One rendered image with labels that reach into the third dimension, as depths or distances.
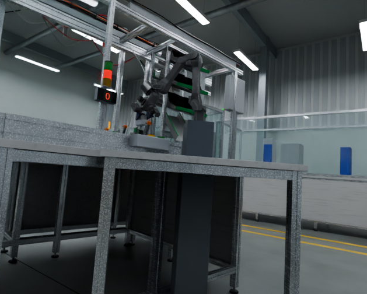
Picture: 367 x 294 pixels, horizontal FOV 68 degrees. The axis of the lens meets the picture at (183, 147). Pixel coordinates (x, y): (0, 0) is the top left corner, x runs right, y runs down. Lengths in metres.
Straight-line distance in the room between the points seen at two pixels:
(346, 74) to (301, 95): 1.41
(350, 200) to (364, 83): 5.65
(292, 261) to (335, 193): 3.73
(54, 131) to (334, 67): 9.69
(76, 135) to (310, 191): 4.35
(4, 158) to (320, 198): 4.62
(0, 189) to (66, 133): 0.32
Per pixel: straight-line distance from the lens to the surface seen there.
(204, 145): 1.38
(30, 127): 1.20
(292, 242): 1.34
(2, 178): 1.11
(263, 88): 9.49
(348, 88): 10.07
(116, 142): 1.34
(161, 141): 1.41
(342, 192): 5.01
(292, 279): 1.38
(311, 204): 5.09
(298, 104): 10.16
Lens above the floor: 0.78
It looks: 6 degrees up
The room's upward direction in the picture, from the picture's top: 4 degrees clockwise
